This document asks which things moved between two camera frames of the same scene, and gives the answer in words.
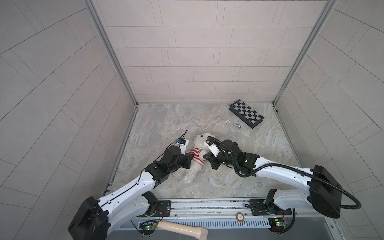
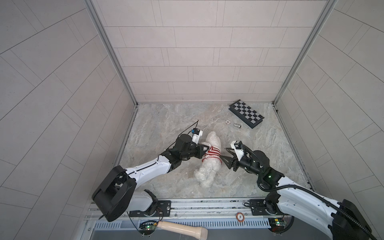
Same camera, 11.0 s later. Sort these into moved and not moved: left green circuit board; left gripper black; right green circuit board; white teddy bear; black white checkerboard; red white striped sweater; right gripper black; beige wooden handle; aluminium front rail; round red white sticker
Moved: white teddy bear; red white striped sweater; left gripper black; right gripper black
Not moved: black white checkerboard; left green circuit board; beige wooden handle; round red white sticker; right green circuit board; aluminium front rail
